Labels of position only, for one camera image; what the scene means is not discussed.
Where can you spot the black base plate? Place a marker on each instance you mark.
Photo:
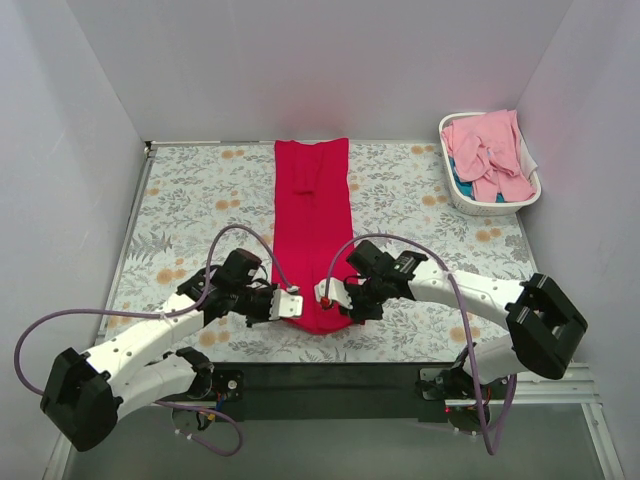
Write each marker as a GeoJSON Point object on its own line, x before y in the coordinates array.
{"type": "Point", "coordinates": [348, 407]}

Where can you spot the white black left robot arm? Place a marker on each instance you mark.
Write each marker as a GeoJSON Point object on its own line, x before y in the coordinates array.
{"type": "Point", "coordinates": [88, 393]}

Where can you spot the aluminium frame rail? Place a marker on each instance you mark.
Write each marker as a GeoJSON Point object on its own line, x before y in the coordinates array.
{"type": "Point", "coordinates": [550, 382]}

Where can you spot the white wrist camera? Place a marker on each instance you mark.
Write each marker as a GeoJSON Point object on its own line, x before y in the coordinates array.
{"type": "Point", "coordinates": [287, 305]}
{"type": "Point", "coordinates": [332, 292]}

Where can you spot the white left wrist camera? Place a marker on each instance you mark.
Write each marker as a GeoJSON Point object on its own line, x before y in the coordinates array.
{"type": "Point", "coordinates": [287, 305]}

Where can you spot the white laundry basket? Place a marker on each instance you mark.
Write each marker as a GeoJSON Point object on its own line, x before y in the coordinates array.
{"type": "Point", "coordinates": [472, 207]}

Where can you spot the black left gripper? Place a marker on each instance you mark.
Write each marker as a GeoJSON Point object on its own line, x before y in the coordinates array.
{"type": "Point", "coordinates": [265, 308]}

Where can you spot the pink t shirt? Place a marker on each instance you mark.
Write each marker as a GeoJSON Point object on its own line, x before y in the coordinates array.
{"type": "Point", "coordinates": [487, 152]}

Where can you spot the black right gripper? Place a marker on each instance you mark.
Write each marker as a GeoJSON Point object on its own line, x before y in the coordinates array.
{"type": "Point", "coordinates": [358, 302]}

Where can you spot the red t shirt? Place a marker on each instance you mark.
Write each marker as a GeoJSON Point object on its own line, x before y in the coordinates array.
{"type": "Point", "coordinates": [313, 220]}

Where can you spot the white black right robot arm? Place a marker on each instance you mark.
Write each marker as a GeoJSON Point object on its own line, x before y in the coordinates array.
{"type": "Point", "coordinates": [543, 327]}

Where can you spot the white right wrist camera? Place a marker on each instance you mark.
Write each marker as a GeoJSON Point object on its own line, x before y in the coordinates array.
{"type": "Point", "coordinates": [332, 292]}

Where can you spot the blue garment in basket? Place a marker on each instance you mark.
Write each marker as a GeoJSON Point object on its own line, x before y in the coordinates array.
{"type": "Point", "coordinates": [465, 188]}

